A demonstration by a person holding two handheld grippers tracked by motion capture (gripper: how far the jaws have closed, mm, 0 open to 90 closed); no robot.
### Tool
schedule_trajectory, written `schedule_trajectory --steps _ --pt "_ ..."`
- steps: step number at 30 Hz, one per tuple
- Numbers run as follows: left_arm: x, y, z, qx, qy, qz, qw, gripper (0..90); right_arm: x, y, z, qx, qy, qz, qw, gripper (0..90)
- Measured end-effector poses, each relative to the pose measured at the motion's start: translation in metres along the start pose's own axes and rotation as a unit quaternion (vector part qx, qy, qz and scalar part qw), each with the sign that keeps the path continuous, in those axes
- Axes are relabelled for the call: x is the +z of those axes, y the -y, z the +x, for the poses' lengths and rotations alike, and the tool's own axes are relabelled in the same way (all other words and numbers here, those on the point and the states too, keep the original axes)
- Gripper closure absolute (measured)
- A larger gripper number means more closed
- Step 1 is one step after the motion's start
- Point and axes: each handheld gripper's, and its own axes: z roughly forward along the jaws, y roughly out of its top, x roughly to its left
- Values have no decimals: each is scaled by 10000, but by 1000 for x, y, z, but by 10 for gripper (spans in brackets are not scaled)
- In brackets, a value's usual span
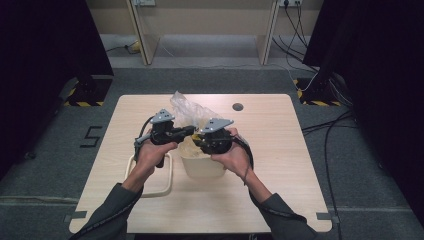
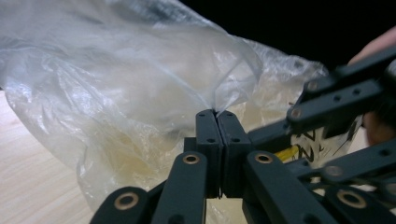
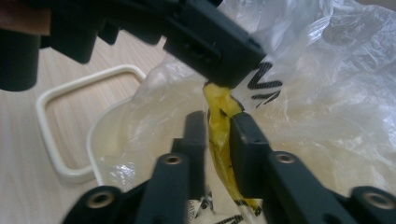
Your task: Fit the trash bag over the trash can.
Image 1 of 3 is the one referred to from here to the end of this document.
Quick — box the black curtain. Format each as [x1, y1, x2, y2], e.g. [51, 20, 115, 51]
[0, 0, 115, 181]
[302, 0, 424, 228]

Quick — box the right hand-held gripper cable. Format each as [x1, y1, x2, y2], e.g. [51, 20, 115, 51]
[232, 135, 256, 186]

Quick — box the person's right hand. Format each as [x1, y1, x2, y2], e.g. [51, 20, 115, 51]
[210, 127, 255, 181]

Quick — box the thin white cable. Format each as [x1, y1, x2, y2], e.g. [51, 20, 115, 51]
[266, 61, 320, 93]

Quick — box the grey tape strip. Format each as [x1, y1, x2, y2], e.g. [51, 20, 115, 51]
[315, 211, 341, 225]
[63, 210, 88, 223]

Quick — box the hand-held gripper cable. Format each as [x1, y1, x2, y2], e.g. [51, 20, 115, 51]
[232, 135, 256, 186]
[132, 114, 157, 165]

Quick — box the black stand base striped tape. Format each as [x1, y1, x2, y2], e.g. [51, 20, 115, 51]
[63, 74, 114, 108]
[293, 77, 343, 107]

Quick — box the cream square bin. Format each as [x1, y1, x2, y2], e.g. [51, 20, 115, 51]
[178, 133, 232, 180]

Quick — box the clear plastic bag yellow print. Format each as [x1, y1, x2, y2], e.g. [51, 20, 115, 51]
[169, 90, 242, 160]

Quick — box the left hand-held gripper cable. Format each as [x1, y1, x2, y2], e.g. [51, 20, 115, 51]
[132, 114, 157, 165]

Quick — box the black power cable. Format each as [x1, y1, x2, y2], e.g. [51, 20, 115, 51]
[271, 35, 320, 73]
[283, 3, 309, 49]

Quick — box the thin black cable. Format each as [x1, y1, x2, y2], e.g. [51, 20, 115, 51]
[105, 43, 134, 54]

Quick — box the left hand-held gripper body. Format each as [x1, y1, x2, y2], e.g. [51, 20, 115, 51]
[134, 108, 178, 146]

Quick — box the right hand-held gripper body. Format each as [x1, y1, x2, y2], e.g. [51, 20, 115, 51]
[199, 117, 235, 155]

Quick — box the black floor cable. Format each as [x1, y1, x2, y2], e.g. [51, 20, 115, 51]
[323, 114, 342, 240]
[301, 110, 355, 133]

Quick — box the person's left hand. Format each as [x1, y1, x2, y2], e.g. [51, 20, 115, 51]
[135, 140, 180, 175]

